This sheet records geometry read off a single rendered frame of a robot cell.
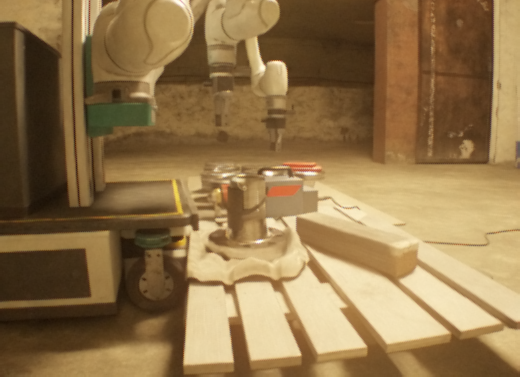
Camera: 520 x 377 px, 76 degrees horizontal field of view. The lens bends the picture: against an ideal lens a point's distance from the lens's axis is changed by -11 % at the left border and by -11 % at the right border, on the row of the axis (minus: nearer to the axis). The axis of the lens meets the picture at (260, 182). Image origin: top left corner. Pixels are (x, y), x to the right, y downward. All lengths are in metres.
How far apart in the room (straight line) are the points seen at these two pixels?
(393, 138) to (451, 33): 1.83
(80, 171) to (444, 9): 5.65
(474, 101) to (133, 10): 5.80
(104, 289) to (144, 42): 0.64
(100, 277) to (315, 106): 9.89
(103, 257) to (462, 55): 5.78
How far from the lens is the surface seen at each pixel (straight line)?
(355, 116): 11.06
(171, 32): 0.80
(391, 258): 1.07
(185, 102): 10.20
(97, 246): 1.02
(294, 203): 1.68
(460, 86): 6.12
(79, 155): 1.16
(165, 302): 1.16
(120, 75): 1.00
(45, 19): 5.44
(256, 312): 0.86
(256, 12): 1.01
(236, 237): 1.16
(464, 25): 6.32
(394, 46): 5.63
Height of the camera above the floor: 0.56
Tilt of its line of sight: 9 degrees down
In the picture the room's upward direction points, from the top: straight up
